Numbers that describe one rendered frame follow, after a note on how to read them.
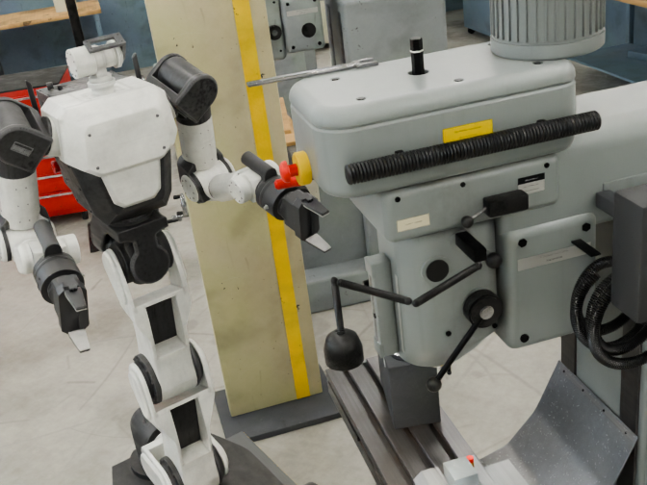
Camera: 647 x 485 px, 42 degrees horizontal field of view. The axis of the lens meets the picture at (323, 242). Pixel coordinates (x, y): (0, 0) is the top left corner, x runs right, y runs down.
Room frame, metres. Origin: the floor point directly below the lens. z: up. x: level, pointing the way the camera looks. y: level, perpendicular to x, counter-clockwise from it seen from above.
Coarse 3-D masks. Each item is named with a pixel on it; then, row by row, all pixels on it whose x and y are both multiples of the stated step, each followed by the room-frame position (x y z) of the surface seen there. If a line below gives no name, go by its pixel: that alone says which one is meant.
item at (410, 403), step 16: (384, 368) 1.80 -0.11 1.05; (400, 368) 1.72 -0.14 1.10; (416, 368) 1.73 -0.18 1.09; (432, 368) 1.73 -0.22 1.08; (384, 384) 1.84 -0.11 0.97; (400, 384) 1.72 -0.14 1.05; (416, 384) 1.72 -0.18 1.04; (400, 400) 1.72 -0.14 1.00; (416, 400) 1.72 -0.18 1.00; (432, 400) 1.73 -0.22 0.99; (400, 416) 1.72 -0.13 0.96; (416, 416) 1.72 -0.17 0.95; (432, 416) 1.73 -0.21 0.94
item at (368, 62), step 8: (344, 64) 1.56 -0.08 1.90; (352, 64) 1.55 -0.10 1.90; (360, 64) 1.54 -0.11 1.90; (368, 64) 1.54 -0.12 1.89; (376, 64) 1.55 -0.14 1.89; (304, 72) 1.54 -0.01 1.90; (312, 72) 1.53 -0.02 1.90; (320, 72) 1.54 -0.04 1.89; (328, 72) 1.54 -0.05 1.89; (256, 80) 1.53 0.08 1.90; (264, 80) 1.52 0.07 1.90; (272, 80) 1.52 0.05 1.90; (280, 80) 1.52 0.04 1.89
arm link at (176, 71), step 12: (168, 60) 2.10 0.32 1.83; (180, 60) 2.10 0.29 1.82; (168, 72) 2.07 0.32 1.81; (180, 72) 2.05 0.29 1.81; (192, 72) 2.04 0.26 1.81; (168, 84) 2.06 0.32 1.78; (180, 84) 2.02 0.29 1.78; (180, 120) 2.06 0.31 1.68; (192, 120) 2.05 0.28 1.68; (204, 120) 2.06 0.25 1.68
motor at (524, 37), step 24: (504, 0) 1.48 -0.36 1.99; (528, 0) 1.44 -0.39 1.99; (552, 0) 1.43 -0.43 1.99; (576, 0) 1.42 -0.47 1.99; (600, 0) 1.46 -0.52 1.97; (504, 24) 1.48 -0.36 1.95; (528, 24) 1.44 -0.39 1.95; (552, 24) 1.43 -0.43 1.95; (576, 24) 1.42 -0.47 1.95; (600, 24) 1.46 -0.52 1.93; (504, 48) 1.48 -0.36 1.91; (528, 48) 1.44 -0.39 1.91; (552, 48) 1.42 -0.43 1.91; (576, 48) 1.42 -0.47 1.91
